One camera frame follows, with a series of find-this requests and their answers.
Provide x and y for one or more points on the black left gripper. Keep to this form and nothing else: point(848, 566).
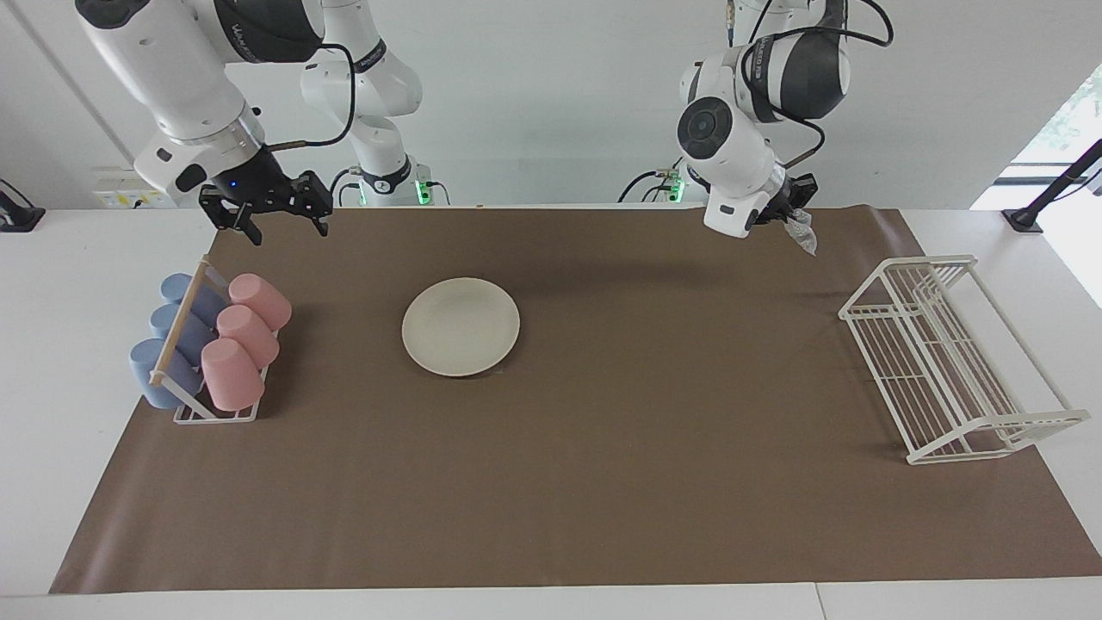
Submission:
point(796, 194)

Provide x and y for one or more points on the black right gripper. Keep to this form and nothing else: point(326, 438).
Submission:
point(250, 185)

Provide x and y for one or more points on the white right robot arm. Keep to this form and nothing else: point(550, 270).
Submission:
point(172, 69)

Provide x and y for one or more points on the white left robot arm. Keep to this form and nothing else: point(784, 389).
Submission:
point(732, 146)

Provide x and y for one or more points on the cream round plate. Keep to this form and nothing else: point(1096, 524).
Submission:
point(461, 327)

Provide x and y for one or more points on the pink plastic cup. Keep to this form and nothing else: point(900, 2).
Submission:
point(248, 334)
point(261, 299)
point(231, 375)

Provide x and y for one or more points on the blue plastic cup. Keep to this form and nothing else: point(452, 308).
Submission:
point(176, 331)
point(194, 293)
point(157, 372)

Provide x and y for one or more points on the base connector with green light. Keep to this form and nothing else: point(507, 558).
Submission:
point(673, 185)
point(426, 191)

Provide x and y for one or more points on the cup rack with wooden rod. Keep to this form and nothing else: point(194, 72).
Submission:
point(181, 320)

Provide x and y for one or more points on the black table clamp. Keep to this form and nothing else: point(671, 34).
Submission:
point(17, 215)

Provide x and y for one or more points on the brown table mat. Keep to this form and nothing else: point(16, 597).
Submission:
point(603, 474)

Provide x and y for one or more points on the white wall power outlet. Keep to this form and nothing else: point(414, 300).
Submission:
point(112, 194)

